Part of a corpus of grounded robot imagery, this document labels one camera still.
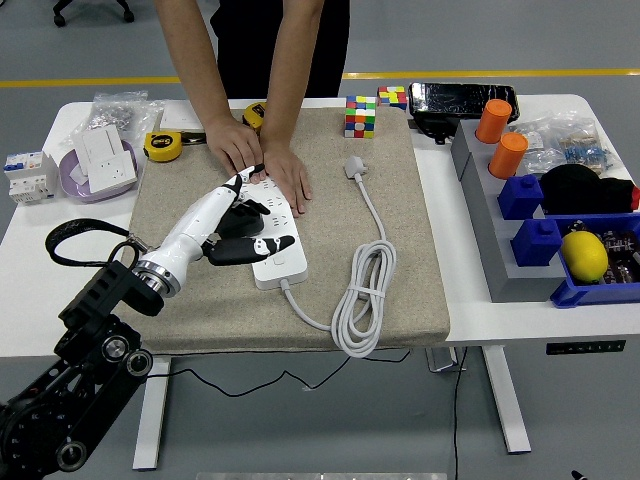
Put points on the bag of blue resistors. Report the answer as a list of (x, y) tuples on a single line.
[(587, 147)]

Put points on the red cloth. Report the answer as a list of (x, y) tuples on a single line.
[(635, 197)]

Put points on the purple plate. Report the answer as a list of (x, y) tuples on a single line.
[(67, 175)]

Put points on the dark capacitors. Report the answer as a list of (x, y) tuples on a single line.
[(620, 250)]

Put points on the white circuit breaker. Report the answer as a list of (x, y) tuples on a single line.
[(30, 180)]

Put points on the person's right hand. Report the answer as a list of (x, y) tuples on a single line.
[(235, 145)]

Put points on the person's right forearm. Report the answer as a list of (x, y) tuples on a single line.
[(192, 55)]

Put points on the black power adapter plug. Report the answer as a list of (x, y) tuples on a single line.
[(240, 225)]

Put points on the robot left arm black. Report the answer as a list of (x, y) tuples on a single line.
[(100, 305)]

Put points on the blue square block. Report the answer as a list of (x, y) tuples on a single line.
[(537, 242), (520, 196)]

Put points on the large Rubik's cube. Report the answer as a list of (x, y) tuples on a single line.
[(360, 117)]

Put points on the small yellow tape measure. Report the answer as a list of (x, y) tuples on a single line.
[(255, 112)]

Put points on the orange cylinder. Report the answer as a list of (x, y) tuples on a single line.
[(494, 120), (507, 155)]

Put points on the bag of small parts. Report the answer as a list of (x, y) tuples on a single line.
[(535, 145)]

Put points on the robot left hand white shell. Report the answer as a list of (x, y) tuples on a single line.
[(195, 225)]

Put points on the grey stepped block holder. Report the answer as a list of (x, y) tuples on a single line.
[(492, 240)]

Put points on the black office chair base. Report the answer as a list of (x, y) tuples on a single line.
[(92, 7)]

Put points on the white power strip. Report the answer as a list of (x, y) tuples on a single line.
[(285, 272)]

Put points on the black desk control panel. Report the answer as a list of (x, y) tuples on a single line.
[(585, 347)]

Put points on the white switch box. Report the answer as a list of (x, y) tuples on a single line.
[(97, 142)]

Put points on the white table leg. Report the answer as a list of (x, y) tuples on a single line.
[(150, 415), (507, 400)]

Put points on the bag of metal screws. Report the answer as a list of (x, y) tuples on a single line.
[(120, 112)]

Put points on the yellow lemon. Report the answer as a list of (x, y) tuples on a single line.
[(584, 257)]

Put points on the person's left hand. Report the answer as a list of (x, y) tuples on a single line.
[(290, 175)]

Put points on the grey-brown mat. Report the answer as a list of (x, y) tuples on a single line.
[(225, 315)]

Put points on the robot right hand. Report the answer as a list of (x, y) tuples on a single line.
[(577, 476)]

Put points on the small Rubik's cube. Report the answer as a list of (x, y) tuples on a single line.
[(392, 97)]

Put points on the white wall socket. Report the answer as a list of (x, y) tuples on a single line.
[(115, 172)]

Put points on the black cloth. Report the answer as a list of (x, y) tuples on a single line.
[(575, 187)]

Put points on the grey under-desk bracket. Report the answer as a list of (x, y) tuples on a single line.
[(442, 360)]

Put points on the person's torso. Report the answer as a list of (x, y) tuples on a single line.
[(280, 40)]

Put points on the blue plastic bin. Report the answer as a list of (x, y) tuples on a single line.
[(590, 295)]

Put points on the black dice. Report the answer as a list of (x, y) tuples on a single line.
[(576, 227)]

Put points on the person's left forearm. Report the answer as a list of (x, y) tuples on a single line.
[(289, 65)]

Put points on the large yellow tape measure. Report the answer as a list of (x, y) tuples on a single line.
[(162, 146)]

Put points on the white wall switch panel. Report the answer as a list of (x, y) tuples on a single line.
[(177, 117)]

